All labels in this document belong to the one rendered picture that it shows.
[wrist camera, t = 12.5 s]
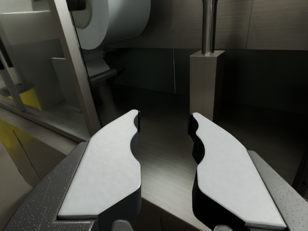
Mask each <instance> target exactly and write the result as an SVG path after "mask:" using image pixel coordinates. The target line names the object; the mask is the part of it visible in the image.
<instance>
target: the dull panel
mask: <svg viewBox="0 0 308 231"><path fill-rule="evenodd" d="M200 50H202V49H174V70H175V93H176V94H182V95H188V96H190V55H192V54H194V53H196V52H198V51H200ZM215 50H225V66H224V76H223V86H222V96H221V101H225V102H231V103H236V104H242V105H250V106H256V107H262V108H267V109H274V110H281V111H287V112H293V113H299V114H305V115H308V50H257V49H215Z"/></svg>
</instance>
